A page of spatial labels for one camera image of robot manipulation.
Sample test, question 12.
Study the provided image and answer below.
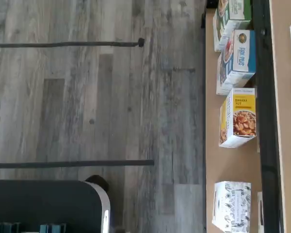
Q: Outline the black white robot base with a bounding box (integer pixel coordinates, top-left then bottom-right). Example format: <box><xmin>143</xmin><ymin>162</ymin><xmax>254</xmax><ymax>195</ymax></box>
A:
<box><xmin>0</xmin><ymin>179</ymin><xmax>112</xmax><ymax>233</ymax></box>

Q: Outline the banana nut granola box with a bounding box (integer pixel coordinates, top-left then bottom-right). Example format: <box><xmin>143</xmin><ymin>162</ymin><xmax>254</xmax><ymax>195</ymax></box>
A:
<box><xmin>218</xmin><ymin>86</ymin><xmax>257</xmax><ymax>149</ymax></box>

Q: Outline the Flax Plus cereal box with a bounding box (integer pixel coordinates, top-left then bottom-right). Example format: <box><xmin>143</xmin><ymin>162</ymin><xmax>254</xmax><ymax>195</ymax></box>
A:
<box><xmin>216</xmin><ymin>29</ymin><xmax>257</xmax><ymax>96</ymax></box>

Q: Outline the green white cereal box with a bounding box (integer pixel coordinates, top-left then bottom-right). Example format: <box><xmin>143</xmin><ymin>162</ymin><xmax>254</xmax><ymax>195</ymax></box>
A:
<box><xmin>212</xmin><ymin>0</ymin><xmax>252</xmax><ymax>52</ymax></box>

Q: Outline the black metal shelf rack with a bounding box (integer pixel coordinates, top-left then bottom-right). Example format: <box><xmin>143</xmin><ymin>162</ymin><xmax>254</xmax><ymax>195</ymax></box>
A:
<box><xmin>200</xmin><ymin>0</ymin><xmax>285</xmax><ymax>233</ymax></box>

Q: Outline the wooden shelf board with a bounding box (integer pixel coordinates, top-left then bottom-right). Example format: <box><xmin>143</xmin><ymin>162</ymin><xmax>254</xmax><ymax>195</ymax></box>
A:
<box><xmin>268</xmin><ymin>0</ymin><xmax>291</xmax><ymax>233</ymax></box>

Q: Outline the plain black floor bar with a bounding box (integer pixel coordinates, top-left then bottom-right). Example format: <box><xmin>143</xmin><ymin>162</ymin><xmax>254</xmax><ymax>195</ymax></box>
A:
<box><xmin>0</xmin><ymin>159</ymin><xmax>155</xmax><ymax>170</ymax></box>

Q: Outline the black floor bar with foot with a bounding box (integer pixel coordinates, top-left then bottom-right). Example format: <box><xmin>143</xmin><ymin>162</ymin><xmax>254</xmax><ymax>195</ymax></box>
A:
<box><xmin>0</xmin><ymin>38</ymin><xmax>145</xmax><ymax>49</ymax></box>

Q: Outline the dark teal metal profile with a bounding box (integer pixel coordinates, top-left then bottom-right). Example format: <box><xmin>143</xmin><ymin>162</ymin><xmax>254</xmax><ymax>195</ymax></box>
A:
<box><xmin>39</xmin><ymin>223</ymin><xmax>66</xmax><ymax>233</ymax></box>

